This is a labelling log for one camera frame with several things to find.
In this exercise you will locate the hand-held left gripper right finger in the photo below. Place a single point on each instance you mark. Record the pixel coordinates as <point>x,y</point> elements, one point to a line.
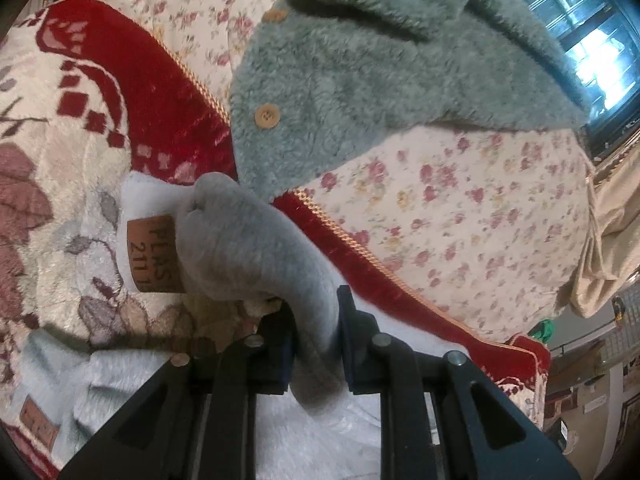
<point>350,345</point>

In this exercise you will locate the window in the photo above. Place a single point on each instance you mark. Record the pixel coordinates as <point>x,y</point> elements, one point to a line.
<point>585,25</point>

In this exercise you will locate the floral bed sheet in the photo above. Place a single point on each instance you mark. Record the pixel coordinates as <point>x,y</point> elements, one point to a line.
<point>450,210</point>

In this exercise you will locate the red and cream printed blanket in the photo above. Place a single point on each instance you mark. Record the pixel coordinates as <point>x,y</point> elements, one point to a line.
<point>60,135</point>

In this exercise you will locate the beige curtain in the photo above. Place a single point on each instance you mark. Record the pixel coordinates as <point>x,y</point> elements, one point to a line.
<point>610,240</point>

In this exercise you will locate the wooden cabinet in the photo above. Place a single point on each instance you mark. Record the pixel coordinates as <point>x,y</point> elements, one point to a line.
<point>585,385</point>

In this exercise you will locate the green fuzzy jacket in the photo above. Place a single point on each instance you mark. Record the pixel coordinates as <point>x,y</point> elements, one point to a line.
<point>350,85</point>

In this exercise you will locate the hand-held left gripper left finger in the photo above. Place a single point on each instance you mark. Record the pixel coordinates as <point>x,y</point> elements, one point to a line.
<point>284,360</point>

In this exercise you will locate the small green object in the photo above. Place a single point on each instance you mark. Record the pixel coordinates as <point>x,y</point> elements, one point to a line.
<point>544,332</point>

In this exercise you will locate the light grey fleece pants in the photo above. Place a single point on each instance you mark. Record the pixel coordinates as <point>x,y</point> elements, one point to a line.
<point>240,240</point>

